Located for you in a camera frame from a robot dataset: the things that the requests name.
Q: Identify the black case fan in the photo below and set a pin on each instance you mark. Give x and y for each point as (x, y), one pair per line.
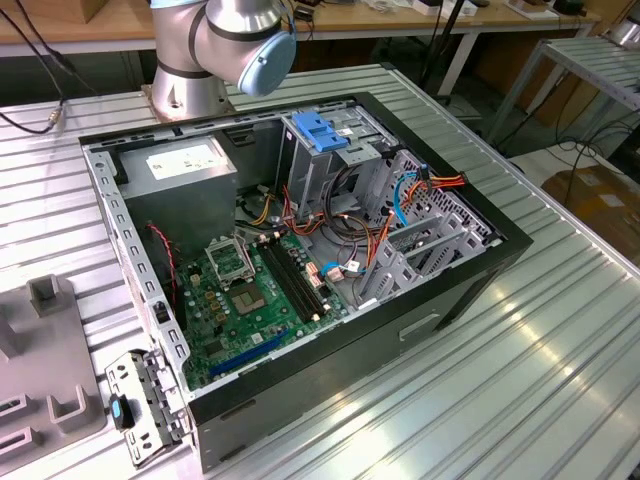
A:
(160, 270)

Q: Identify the green motherboard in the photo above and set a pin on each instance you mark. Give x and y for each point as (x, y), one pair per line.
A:
(260, 310)

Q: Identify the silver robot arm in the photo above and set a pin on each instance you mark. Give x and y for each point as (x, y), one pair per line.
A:
(175, 50)

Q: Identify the blue plastic drive latch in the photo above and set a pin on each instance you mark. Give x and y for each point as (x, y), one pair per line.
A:
(317, 130)

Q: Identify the wooden desk white frame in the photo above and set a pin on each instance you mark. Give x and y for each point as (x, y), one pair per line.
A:
(400, 17)

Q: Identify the grey metal drive cage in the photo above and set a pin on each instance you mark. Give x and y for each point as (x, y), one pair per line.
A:
(310, 170)

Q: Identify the black blue retainer latch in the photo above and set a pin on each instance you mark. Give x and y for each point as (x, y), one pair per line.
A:
(116, 410)

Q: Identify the grey metal disk bay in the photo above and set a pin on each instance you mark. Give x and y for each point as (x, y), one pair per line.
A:
(390, 272)

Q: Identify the black RAM slot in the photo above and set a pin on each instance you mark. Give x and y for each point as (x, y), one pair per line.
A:
(287, 280)
(294, 278)
(301, 277)
(281, 281)

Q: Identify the metal slat side table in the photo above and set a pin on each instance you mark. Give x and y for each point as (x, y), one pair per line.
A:
(595, 60)

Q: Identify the brown cardboard box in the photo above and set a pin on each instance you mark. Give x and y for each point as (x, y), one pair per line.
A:
(600, 200)
(505, 60)

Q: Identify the black chipset chip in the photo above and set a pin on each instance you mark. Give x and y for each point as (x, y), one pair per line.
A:
(214, 348)

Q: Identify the brown arm base plate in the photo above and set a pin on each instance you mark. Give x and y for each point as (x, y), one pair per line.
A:
(146, 100)

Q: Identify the grey power supply unit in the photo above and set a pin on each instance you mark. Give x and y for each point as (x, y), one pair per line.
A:
(175, 200)

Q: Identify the CPU socket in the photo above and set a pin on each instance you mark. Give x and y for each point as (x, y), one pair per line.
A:
(247, 300)

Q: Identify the grey parts rack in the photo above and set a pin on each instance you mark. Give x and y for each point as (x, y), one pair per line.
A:
(45, 350)

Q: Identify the black PC case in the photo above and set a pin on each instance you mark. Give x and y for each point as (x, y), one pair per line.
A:
(350, 360)

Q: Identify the metal card retainer bracket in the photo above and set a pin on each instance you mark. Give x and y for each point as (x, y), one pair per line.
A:
(150, 415)

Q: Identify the blue expansion slot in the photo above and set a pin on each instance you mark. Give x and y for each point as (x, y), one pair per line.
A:
(250, 351)

